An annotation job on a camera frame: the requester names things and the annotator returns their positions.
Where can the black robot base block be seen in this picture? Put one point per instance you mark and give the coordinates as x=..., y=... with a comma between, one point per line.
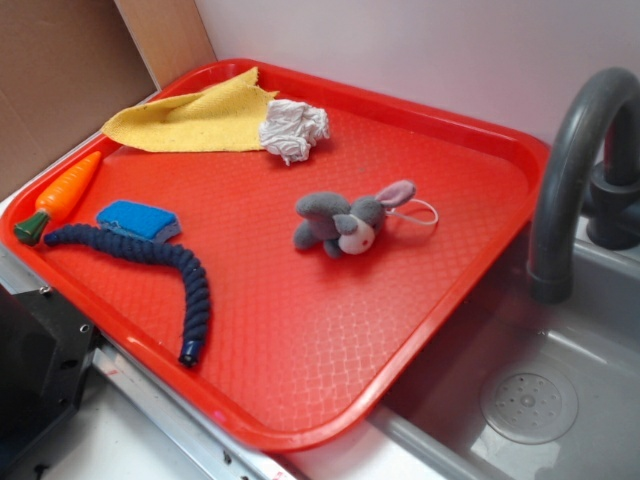
x=47, y=347

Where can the orange toy carrot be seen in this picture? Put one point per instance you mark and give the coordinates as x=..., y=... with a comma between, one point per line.
x=58, y=200

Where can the grey plush bunny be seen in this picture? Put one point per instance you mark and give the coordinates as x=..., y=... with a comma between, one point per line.
x=348, y=227

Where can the red plastic tray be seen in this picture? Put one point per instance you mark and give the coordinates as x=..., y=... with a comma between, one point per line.
x=300, y=346

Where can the crumpled white cloth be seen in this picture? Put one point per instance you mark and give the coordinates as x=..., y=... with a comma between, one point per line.
x=291, y=129

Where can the yellow cloth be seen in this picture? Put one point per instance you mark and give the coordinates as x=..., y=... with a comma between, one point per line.
x=223, y=117

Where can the blue sponge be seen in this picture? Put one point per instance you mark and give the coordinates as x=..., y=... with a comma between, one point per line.
x=139, y=221

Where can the grey plastic sink basin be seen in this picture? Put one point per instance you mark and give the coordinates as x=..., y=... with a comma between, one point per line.
x=509, y=388

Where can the light wooden board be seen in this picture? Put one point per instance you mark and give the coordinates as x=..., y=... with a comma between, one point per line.
x=170, y=36

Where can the grey toy faucet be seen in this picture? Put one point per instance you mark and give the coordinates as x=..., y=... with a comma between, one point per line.
x=593, y=170

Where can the brown cardboard panel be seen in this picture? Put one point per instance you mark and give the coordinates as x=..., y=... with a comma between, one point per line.
x=66, y=67

